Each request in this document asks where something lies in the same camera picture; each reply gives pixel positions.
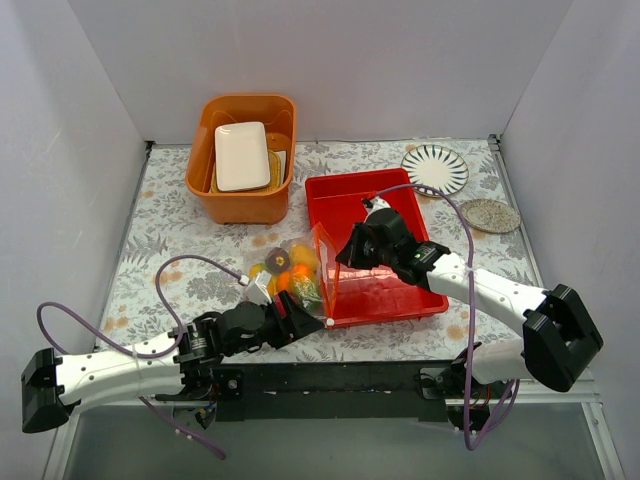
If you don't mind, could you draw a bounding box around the yellow mango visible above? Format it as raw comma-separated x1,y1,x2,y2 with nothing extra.
249,263,277,296

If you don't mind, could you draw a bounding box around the orange tangerine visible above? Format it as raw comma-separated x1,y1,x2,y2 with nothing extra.
277,264,315,291

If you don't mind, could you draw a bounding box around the red green mango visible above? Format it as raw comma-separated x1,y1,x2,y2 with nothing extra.
292,280,322,311

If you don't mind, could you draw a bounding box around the dark purple passion fruit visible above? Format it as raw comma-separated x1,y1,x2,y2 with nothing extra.
264,247,291,275

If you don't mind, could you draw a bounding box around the clear zip top bag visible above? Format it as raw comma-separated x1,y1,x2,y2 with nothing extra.
243,223,340,328

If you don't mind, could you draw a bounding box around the yellow lemon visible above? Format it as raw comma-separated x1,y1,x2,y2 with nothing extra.
289,243,319,271

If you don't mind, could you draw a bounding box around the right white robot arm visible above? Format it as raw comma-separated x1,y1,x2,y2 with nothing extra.
336,208,604,398

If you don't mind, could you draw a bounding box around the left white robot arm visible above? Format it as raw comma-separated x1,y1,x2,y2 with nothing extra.
21,291,324,434

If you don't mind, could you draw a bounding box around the red plastic tray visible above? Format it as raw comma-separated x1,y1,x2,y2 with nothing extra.
305,168,449,328

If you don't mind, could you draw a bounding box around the floral table mat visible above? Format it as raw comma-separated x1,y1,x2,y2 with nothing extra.
99,141,513,363

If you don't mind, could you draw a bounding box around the striped round plate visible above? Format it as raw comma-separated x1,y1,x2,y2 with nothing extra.
401,144,469,197

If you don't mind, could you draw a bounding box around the speckled small round plate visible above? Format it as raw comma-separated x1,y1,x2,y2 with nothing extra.
460,199,521,234

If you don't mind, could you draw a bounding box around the yellow woven basket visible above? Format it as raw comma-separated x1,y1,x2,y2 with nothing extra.
209,150,282,193

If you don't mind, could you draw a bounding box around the white rectangular plate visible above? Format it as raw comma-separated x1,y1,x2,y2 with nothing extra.
214,121,268,167

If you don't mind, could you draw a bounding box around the orange plastic bin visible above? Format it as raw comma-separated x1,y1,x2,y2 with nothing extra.
186,94,297,224

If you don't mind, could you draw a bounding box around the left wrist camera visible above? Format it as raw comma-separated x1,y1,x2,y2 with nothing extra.
239,275,272,305

